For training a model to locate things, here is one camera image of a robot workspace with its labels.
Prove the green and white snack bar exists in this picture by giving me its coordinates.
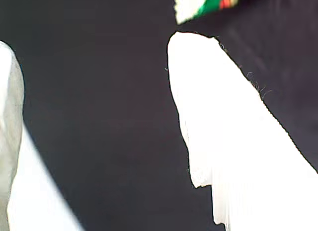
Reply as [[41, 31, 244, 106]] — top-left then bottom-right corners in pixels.
[[173, 0, 252, 25]]

